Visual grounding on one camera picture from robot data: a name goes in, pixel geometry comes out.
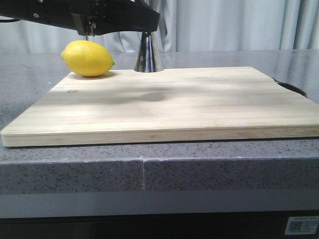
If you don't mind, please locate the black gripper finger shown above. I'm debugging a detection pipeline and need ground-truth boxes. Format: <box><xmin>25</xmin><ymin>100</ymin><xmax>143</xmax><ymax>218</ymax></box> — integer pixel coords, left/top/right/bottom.
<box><xmin>96</xmin><ymin>0</ymin><xmax>160</xmax><ymax>35</ymax></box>

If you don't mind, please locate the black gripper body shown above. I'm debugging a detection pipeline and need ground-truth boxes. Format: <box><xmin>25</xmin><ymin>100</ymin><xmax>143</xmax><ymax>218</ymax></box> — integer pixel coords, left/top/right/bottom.
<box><xmin>32</xmin><ymin>0</ymin><xmax>99</xmax><ymax>36</ymax></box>

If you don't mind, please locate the steel double jigger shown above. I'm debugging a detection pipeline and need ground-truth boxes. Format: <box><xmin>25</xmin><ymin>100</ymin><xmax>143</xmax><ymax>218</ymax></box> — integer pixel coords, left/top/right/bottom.
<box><xmin>134</xmin><ymin>32</ymin><xmax>164</xmax><ymax>73</ymax></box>

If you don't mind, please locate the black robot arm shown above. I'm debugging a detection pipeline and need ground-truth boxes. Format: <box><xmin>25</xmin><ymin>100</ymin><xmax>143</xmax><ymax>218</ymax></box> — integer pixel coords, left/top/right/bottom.
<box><xmin>0</xmin><ymin>0</ymin><xmax>160</xmax><ymax>36</ymax></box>

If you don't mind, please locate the yellow lemon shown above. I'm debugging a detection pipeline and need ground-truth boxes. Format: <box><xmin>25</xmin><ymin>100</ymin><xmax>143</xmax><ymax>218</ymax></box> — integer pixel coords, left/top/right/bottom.
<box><xmin>60</xmin><ymin>40</ymin><xmax>115</xmax><ymax>77</ymax></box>

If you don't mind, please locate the grey curtain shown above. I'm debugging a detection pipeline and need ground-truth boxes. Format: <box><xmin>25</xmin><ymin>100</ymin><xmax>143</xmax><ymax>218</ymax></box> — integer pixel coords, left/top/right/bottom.
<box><xmin>0</xmin><ymin>0</ymin><xmax>319</xmax><ymax>53</ymax></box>

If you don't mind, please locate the wooden cutting board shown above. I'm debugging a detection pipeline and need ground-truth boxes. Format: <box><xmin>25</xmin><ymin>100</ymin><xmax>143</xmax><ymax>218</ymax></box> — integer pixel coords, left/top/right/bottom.
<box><xmin>1</xmin><ymin>67</ymin><xmax>319</xmax><ymax>147</ymax></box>

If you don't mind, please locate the white QR code label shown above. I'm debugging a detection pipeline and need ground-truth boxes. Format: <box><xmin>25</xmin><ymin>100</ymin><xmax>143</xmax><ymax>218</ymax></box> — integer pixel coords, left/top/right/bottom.
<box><xmin>285</xmin><ymin>216</ymin><xmax>319</xmax><ymax>236</ymax></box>

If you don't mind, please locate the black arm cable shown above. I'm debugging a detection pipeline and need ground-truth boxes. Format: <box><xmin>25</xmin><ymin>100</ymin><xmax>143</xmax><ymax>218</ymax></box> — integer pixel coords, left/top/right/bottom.
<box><xmin>0</xmin><ymin>16</ymin><xmax>22</xmax><ymax>23</ymax></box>

